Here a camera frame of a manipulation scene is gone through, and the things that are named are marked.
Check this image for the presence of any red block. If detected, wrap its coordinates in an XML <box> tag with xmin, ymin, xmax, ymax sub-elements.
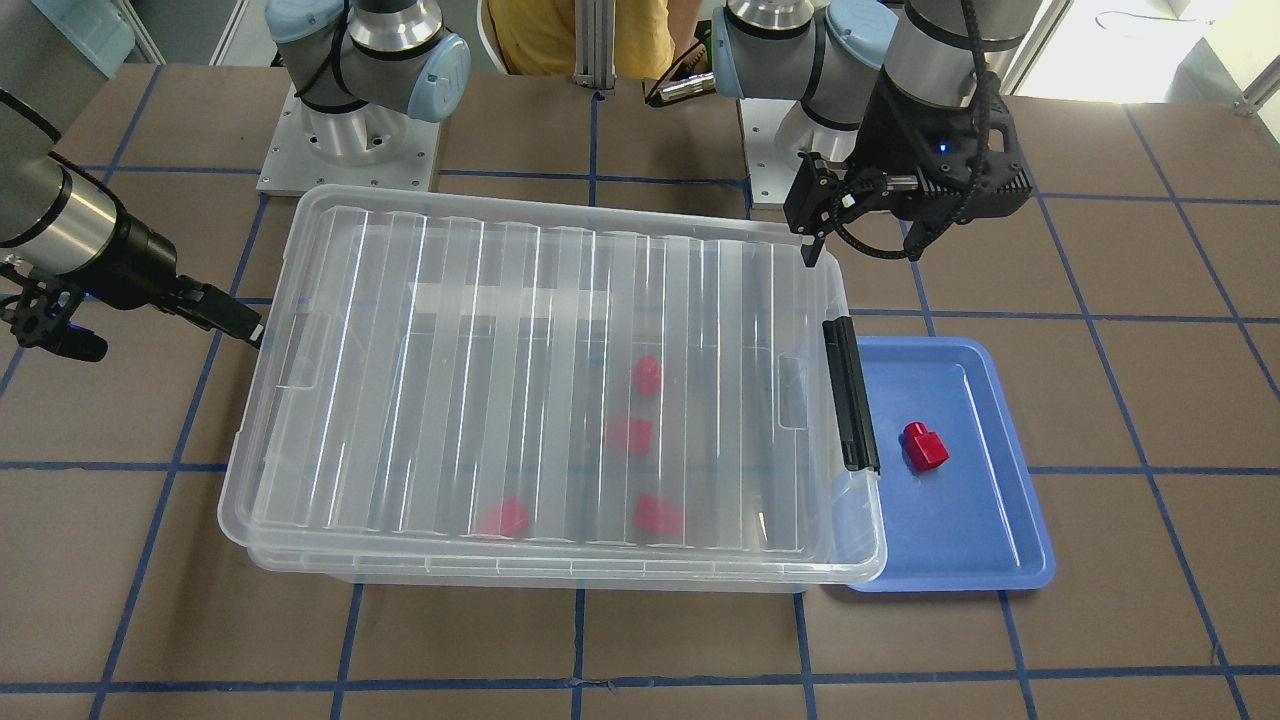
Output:
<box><xmin>632</xmin><ymin>493</ymin><xmax>686</xmax><ymax>541</ymax></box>
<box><xmin>603</xmin><ymin>416</ymin><xmax>655</xmax><ymax>455</ymax></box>
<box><xmin>631</xmin><ymin>354</ymin><xmax>663</xmax><ymax>397</ymax></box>
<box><xmin>901</xmin><ymin>421</ymin><xmax>950</xmax><ymax>473</ymax></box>

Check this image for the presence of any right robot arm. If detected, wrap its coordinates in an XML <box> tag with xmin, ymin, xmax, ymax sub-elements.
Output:
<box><xmin>3</xmin><ymin>1</ymin><xmax>471</xmax><ymax>363</ymax></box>

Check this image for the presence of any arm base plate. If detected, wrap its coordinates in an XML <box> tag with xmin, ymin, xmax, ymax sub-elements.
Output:
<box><xmin>739</xmin><ymin>99</ymin><xmax>858</xmax><ymax>210</ymax></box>
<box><xmin>256</xmin><ymin>87</ymin><xmax>442</xmax><ymax>197</ymax></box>

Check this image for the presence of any blue plastic tray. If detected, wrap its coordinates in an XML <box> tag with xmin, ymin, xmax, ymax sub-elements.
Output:
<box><xmin>858</xmin><ymin>336</ymin><xmax>1057</xmax><ymax>593</ymax></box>

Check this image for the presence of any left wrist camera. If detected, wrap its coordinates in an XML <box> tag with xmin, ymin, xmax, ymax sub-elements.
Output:
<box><xmin>922</xmin><ymin>97</ymin><xmax>1034</xmax><ymax>224</ymax></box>

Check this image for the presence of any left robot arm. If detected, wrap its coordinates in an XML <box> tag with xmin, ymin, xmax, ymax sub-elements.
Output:
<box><xmin>710</xmin><ymin>1</ymin><xmax>1037</xmax><ymax>266</ymax></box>

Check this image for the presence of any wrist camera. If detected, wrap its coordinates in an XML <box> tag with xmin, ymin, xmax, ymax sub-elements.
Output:
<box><xmin>1</xmin><ymin>261</ymin><xmax>108</xmax><ymax>363</ymax></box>
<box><xmin>922</xmin><ymin>97</ymin><xmax>1034</xmax><ymax>224</ymax></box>

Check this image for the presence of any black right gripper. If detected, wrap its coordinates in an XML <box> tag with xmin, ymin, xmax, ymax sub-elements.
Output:
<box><xmin>95</xmin><ymin>205</ymin><xmax>265</xmax><ymax>348</ymax></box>

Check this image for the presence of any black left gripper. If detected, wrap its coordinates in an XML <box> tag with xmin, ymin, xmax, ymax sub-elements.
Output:
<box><xmin>783</xmin><ymin>85</ymin><xmax>991</xmax><ymax>268</ymax></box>

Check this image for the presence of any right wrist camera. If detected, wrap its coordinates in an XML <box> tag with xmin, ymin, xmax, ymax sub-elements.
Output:
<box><xmin>1</xmin><ymin>261</ymin><xmax>108</xmax><ymax>363</ymax></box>

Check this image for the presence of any clear plastic storage box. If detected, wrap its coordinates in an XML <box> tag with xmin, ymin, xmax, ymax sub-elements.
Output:
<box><xmin>220</xmin><ymin>240</ymin><xmax>888</xmax><ymax>594</ymax></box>

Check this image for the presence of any clear plastic box lid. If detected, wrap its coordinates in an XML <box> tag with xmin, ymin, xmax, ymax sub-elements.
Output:
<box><xmin>218</xmin><ymin>183</ymin><xmax>888</xmax><ymax>585</ymax></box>

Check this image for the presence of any aluminium frame post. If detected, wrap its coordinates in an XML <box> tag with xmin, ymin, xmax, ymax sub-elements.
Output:
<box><xmin>571</xmin><ymin>0</ymin><xmax>617</xmax><ymax>94</ymax></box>

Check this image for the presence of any person in yellow shirt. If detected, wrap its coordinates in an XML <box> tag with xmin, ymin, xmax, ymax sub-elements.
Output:
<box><xmin>486</xmin><ymin>1</ymin><xmax>701</xmax><ymax>79</ymax></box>

